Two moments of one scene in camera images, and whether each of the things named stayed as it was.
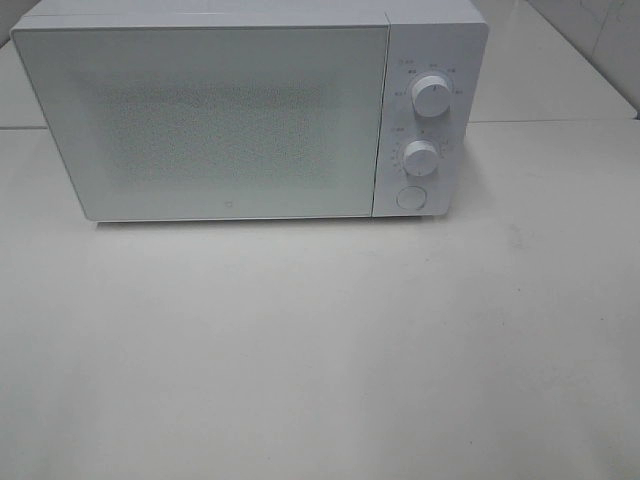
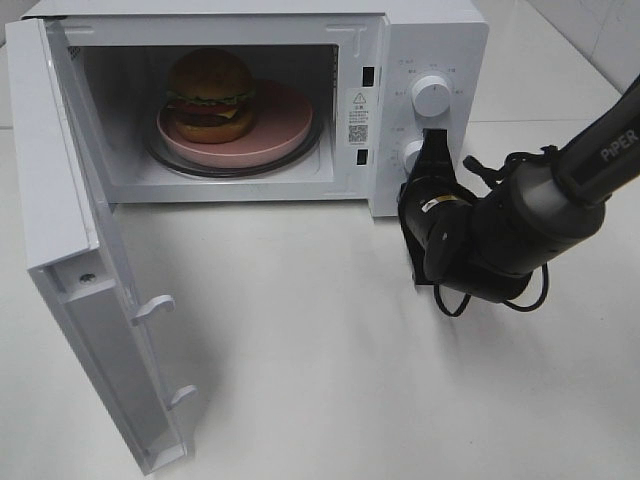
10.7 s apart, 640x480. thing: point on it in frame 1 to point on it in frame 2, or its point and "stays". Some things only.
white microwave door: x=212 y=121 to x=74 y=241
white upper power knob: x=431 y=96 stays
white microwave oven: x=226 y=110 stays
